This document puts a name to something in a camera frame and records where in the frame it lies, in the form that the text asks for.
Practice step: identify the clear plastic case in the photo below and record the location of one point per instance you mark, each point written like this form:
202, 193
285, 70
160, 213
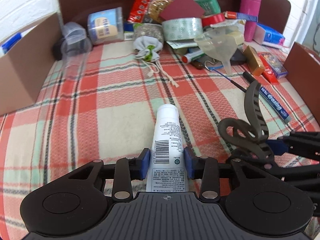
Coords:
73, 32

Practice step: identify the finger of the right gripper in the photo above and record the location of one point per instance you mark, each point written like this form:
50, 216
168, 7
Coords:
278, 147

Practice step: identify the right brown cardboard box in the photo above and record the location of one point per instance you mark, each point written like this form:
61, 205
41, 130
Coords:
302, 65

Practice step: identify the grey marker pen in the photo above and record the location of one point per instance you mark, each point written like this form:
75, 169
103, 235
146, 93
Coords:
270, 99

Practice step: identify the clear plastic cup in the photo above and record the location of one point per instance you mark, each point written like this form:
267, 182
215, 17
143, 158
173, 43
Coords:
75, 51

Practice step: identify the patterned green tape roll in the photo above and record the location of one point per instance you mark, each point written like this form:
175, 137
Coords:
182, 29

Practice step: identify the red blue toothpaste box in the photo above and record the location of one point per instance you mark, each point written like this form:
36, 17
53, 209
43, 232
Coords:
240, 16

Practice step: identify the black case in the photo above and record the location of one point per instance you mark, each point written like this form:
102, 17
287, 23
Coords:
238, 57

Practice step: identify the blue playing card box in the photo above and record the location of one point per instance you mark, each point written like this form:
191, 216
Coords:
275, 64

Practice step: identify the plaid tablecloth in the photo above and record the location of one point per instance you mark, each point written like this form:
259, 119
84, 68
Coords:
108, 114

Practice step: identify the clear plastic funnel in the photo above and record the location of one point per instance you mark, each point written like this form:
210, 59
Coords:
219, 44

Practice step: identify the red tape roll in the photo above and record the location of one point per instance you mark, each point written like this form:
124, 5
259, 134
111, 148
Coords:
212, 19

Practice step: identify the white tube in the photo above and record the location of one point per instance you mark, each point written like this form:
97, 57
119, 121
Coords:
167, 171

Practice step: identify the pink thermos bottle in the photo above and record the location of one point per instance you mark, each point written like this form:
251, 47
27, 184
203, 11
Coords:
251, 8

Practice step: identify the gold bar box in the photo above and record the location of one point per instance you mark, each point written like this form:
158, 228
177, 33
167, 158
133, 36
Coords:
254, 62

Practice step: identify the grey drawstring pouch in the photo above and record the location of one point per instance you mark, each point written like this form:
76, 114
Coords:
148, 40

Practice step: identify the dark red sandpaper sheet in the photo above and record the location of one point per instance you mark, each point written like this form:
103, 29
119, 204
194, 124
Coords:
182, 9

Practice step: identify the red snack bag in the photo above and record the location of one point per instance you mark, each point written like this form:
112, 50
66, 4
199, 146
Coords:
147, 11

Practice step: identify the red cap marker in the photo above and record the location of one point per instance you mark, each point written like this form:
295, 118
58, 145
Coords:
189, 57

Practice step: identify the left cardboard box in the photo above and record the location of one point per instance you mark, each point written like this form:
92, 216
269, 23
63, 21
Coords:
26, 65

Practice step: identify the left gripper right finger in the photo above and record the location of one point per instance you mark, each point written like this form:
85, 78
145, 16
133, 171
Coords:
205, 169

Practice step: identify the blue wire tool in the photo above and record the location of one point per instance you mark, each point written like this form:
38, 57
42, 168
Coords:
215, 69

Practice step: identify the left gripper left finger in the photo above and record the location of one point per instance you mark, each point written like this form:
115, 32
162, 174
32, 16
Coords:
127, 170

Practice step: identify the blue tissue pack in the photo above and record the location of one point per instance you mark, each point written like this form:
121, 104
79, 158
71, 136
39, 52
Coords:
267, 36

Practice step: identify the blue cotton swab jar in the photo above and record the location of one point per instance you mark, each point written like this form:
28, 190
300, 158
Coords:
106, 26

